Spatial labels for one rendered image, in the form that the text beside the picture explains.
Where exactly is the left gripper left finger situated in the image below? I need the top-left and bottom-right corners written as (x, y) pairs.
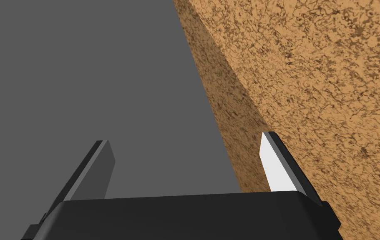
top-left (45, 140), bottom-right (116, 219)

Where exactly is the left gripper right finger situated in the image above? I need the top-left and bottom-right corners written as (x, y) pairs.
top-left (259, 131), bottom-right (323, 207)

